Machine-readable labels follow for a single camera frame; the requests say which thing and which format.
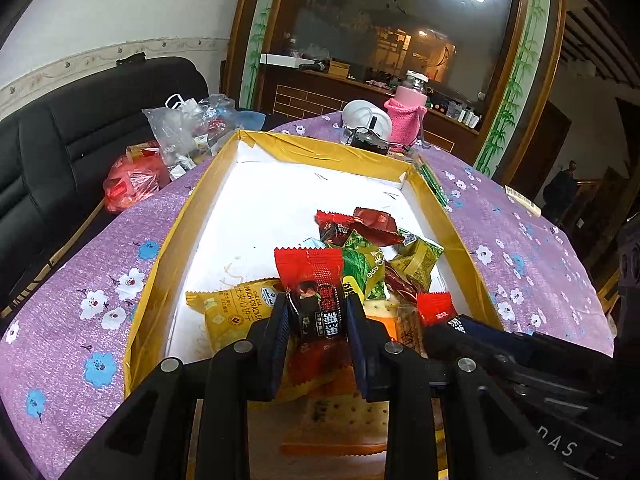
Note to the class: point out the wooden door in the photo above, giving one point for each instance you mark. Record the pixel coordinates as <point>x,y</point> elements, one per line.
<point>540,130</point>

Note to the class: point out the wooden cabinet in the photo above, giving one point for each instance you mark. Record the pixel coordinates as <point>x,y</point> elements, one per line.
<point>310,95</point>

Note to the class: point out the orange cracker packet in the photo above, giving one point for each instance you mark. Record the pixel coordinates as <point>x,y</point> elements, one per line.
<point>340,420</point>

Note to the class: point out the yellow cardboard box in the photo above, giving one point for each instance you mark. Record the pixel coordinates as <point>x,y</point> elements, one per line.
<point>280,195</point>

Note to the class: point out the row of white boxes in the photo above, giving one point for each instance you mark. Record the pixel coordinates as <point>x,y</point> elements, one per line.
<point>467,117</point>

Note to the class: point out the bamboo wall decal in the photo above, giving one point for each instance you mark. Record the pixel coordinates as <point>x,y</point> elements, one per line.
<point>257,50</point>
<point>520,70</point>

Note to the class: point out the white round container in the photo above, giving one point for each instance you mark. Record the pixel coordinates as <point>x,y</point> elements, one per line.
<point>360,115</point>

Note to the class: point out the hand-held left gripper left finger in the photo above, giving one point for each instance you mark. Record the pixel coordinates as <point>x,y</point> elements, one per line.
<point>277,350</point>

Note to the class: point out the white long box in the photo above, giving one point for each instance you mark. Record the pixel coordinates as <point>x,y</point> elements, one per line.
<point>280,60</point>

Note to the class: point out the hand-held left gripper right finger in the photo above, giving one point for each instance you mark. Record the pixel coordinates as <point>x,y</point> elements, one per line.
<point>357,350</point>

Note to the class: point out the dark blue jacket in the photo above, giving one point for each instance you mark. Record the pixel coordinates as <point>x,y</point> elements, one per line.
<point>560,190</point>

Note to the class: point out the yellow cheese cracker packet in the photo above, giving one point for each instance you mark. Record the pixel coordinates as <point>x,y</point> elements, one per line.
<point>230,310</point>

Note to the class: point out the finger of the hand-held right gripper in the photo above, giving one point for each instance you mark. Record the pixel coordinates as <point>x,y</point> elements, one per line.
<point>490,332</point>
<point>450,342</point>

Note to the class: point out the wooden stair railing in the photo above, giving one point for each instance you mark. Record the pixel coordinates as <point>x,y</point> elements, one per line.
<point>600,195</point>

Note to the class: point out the large red snack packet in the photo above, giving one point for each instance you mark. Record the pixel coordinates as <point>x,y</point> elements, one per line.
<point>310,270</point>

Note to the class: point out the purple floral tablecloth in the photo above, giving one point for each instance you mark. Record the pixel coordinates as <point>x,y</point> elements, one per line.
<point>75,270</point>

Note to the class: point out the blue cloth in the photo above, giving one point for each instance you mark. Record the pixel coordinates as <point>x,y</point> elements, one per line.
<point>250,120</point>

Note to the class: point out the yellow cracker stack packet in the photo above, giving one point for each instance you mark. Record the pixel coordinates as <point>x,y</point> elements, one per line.
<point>410,330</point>

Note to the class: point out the clear plastic bag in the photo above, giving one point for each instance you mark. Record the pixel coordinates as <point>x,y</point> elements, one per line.
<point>175,130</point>

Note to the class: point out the small wooden box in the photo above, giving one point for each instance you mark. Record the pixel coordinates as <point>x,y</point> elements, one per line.
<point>338,69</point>

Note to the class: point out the black handheld device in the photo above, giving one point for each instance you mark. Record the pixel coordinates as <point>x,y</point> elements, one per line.
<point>370,142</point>

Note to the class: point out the dark red candy packet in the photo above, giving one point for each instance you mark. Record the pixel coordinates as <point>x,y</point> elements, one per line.
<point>400,285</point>

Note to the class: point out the pink sleeved bottle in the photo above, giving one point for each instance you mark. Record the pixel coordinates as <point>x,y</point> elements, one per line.
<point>405,120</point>

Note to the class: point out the small red snack packet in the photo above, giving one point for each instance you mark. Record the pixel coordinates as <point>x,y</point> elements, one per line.
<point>332,225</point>
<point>434,305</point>

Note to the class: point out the red plastic bag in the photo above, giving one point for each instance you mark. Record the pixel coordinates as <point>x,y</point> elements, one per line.
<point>130,185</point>

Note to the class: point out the green gold pea packet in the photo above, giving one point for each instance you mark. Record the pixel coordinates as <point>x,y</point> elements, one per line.
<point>417,260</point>

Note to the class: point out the brown red snack packet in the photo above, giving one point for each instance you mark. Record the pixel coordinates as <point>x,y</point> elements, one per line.
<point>377,222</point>

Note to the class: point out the black sofa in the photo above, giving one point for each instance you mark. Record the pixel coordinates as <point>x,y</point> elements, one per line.
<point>60,130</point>

